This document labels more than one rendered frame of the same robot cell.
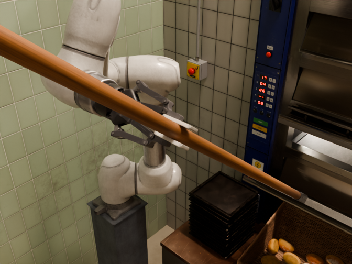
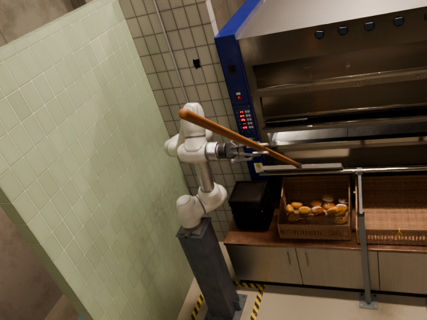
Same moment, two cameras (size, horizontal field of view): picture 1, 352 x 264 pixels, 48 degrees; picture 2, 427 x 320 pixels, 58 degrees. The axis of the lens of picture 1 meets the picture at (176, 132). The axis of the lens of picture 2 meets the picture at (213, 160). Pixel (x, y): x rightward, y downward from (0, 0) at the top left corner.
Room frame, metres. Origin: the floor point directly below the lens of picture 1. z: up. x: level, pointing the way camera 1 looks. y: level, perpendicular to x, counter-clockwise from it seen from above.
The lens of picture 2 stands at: (-0.75, 0.62, 2.89)
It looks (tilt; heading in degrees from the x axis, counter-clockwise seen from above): 31 degrees down; 345
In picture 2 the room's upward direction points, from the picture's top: 18 degrees counter-clockwise
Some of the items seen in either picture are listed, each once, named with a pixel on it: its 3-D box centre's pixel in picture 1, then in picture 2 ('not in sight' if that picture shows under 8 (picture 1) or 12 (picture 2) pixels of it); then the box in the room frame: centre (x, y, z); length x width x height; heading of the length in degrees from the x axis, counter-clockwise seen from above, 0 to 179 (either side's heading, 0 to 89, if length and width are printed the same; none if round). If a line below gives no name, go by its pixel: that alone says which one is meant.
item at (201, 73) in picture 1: (196, 69); not in sight; (2.15, -0.12, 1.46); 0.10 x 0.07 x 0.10; 47
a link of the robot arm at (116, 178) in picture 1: (117, 176); (188, 209); (1.52, 0.29, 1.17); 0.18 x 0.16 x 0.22; 92
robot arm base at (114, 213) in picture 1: (113, 200); (191, 225); (1.51, 0.31, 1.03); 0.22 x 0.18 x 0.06; 135
